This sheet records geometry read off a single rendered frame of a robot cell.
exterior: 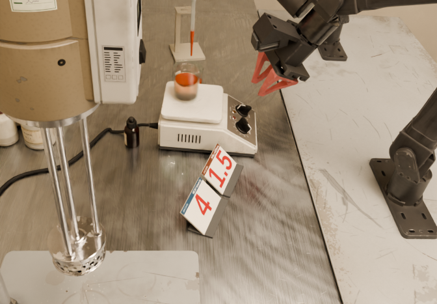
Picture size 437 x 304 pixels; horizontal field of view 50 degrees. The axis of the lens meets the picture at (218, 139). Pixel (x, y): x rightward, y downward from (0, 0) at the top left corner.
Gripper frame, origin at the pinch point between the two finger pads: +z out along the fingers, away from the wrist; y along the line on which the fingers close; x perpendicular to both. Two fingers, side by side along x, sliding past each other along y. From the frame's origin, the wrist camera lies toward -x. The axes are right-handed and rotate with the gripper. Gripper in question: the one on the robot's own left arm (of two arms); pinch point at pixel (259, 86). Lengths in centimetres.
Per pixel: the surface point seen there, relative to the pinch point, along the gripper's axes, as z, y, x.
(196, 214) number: 12.7, 22.4, -16.1
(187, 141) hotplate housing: 13.8, 5.3, -10.9
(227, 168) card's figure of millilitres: 11.2, 13.2, -6.0
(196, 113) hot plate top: 8.3, 2.6, -11.5
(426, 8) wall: -10, -87, 164
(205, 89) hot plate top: 7.8, -4.4, -6.6
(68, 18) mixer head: -22, 26, -54
